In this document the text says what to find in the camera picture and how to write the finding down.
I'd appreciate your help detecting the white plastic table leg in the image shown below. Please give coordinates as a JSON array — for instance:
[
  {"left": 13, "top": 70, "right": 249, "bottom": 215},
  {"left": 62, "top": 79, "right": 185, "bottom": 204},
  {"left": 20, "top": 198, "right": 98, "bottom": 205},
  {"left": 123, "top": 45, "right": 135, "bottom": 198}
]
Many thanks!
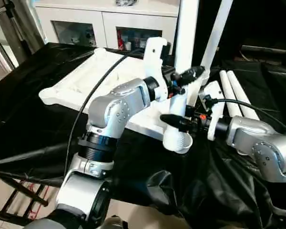
[
  {"left": 163, "top": 0, "right": 201, "bottom": 154},
  {"left": 226, "top": 71, "right": 261, "bottom": 120},
  {"left": 200, "top": 0, "right": 234, "bottom": 87},
  {"left": 219, "top": 70, "right": 242, "bottom": 118}
]

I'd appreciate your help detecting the white plastic table top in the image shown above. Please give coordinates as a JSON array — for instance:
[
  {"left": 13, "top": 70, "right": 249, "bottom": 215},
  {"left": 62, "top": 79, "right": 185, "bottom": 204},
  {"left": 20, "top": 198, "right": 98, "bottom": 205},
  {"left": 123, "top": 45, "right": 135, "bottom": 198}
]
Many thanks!
[{"left": 39, "top": 47, "right": 220, "bottom": 144}]

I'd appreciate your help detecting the grey metal bar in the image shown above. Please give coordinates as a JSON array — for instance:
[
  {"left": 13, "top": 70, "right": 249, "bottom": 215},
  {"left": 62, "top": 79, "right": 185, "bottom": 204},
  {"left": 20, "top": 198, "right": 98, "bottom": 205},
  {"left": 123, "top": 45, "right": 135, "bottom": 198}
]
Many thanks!
[{"left": 242, "top": 44, "right": 286, "bottom": 57}]

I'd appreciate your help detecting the grey bundle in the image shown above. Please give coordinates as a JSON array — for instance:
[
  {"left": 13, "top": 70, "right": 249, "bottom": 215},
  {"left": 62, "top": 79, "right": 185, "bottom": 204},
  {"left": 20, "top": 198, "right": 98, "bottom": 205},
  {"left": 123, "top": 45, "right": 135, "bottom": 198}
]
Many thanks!
[{"left": 115, "top": 0, "right": 139, "bottom": 6}]

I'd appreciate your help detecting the white glass-door cabinet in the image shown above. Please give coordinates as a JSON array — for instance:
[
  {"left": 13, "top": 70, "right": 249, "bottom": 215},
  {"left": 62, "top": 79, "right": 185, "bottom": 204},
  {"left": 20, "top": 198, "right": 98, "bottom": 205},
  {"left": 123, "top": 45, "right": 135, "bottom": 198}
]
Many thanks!
[{"left": 34, "top": 0, "right": 181, "bottom": 52}]

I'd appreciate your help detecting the black mat cloth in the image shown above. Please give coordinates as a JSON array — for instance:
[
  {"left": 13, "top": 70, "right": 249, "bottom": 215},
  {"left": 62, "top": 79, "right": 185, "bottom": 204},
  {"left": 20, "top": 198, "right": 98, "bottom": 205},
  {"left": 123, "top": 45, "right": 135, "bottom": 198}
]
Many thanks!
[{"left": 0, "top": 42, "right": 286, "bottom": 229}]

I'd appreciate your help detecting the grey curtain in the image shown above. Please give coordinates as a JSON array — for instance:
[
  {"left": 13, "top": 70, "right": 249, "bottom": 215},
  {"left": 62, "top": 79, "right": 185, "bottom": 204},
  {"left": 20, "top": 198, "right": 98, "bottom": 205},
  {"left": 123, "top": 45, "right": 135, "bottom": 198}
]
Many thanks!
[{"left": 0, "top": 0, "right": 47, "bottom": 72}]

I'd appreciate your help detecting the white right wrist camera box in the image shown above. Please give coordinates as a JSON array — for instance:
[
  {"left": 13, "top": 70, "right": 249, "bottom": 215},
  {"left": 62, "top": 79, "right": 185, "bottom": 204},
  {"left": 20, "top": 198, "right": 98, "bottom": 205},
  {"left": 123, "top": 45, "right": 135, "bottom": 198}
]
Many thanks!
[{"left": 200, "top": 80, "right": 224, "bottom": 141}]

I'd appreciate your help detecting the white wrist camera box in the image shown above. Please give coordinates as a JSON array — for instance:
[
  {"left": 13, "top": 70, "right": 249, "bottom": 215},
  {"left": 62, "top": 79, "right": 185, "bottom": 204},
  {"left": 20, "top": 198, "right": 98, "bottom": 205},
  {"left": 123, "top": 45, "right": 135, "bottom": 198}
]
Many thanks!
[
  {"left": 143, "top": 37, "right": 172, "bottom": 103},
  {"left": 200, "top": 80, "right": 224, "bottom": 141}
]

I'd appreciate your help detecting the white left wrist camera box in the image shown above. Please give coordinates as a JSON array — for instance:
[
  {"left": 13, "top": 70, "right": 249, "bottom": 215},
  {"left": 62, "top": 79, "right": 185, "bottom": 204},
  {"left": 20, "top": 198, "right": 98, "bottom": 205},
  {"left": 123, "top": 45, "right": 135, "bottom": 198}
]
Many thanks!
[{"left": 143, "top": 37, "right": 172, "bottom": 103}]

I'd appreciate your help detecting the red cord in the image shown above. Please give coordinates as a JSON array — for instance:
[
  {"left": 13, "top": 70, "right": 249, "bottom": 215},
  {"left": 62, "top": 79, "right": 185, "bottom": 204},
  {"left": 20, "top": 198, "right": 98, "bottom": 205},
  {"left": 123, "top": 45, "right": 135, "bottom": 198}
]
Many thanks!
[{"left": 20, "top": 180, "right": 40, "bottom": 216}]

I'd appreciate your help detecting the black folding table frame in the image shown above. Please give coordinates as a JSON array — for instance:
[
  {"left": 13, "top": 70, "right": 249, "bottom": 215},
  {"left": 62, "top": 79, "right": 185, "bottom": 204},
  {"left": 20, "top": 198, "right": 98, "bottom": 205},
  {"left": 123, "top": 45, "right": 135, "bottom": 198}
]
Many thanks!
[{"left": 0, "top": 167, "right": 50, "bottom": 218}]

